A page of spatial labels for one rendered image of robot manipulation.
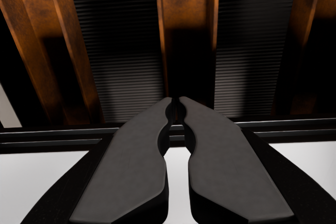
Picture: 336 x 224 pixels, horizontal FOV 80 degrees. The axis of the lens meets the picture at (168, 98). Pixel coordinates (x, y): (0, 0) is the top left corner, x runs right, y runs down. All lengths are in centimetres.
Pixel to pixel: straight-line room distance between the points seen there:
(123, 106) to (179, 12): 31
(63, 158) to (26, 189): 8
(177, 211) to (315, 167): 18
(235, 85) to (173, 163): 34
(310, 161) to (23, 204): 36
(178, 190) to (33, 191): 19
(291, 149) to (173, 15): 24
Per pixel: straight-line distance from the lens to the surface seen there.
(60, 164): 28
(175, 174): 26
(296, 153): 27
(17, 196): 35
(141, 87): 52
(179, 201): 29
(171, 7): 33
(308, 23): 34
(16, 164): 31
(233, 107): 56
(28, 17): 40
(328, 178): 32
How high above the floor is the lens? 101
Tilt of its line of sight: 62 degrees down
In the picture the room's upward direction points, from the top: 178 degrees counter-clockwise
